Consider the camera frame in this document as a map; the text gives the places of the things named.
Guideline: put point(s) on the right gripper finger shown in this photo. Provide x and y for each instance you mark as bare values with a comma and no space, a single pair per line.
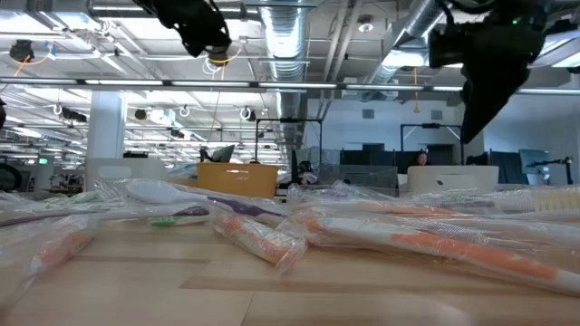
485,104

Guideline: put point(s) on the computer monitor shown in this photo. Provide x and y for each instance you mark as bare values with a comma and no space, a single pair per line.
224,154
534,160

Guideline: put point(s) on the white plastic bin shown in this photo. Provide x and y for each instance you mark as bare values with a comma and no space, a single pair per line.
471,179
136,174

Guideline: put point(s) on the person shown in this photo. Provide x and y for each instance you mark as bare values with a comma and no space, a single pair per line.
421,159

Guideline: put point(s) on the long ceiling light bar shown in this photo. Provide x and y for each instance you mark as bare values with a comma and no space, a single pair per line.
294,85

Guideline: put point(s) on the dark office partition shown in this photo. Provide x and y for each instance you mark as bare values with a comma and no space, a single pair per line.
376,156

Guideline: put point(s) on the white square column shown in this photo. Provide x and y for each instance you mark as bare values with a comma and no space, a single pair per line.
106,127

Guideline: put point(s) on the grey translucent plastic bin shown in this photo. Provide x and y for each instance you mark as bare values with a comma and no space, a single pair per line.
358,176

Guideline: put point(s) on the orange plastic bin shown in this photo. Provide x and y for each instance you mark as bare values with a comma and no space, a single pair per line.
254,181

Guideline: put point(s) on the black station frame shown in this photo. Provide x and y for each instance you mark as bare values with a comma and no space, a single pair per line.
430,125

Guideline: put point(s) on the silver ceiling duct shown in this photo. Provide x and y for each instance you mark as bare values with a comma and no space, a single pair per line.
284,45
408,31

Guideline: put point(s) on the black ceiling camera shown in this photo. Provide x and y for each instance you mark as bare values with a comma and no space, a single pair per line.
22,50

